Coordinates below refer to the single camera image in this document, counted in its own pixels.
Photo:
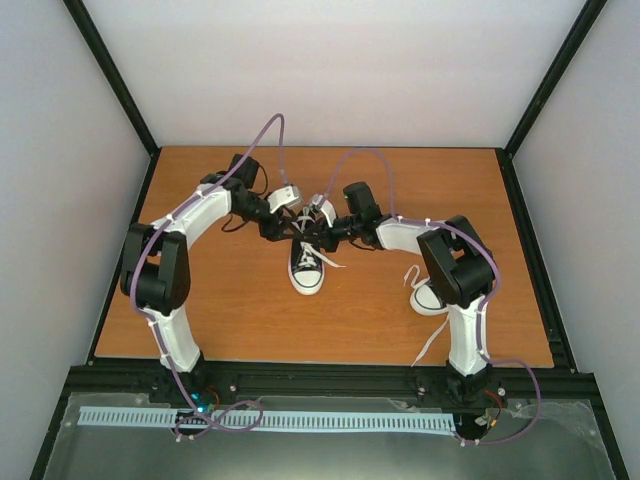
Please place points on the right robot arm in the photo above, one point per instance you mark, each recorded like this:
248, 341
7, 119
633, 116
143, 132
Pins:
462, 275

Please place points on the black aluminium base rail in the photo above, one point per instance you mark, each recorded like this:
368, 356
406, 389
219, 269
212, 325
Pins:
421, 386

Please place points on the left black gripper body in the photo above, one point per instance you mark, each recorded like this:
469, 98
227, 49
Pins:
266, 229

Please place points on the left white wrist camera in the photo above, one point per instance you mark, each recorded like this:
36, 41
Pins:
285, 197

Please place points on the left black frame post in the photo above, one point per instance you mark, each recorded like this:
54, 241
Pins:
99, 50

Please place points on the right black frame post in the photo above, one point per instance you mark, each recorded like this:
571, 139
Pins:
571, 44

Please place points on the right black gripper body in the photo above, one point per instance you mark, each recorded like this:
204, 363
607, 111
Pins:
332, 243

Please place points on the white slotted cable duct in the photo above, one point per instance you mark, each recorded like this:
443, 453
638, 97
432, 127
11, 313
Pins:
271, 421

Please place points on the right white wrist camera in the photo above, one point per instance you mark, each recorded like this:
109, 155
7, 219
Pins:
323, 207

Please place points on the black frame post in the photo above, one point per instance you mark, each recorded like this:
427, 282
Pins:
99, 50
571, 44

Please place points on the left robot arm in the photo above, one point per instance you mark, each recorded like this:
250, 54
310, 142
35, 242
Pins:
155, 270

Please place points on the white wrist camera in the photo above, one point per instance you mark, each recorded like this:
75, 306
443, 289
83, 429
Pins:
323, 207
285, 197

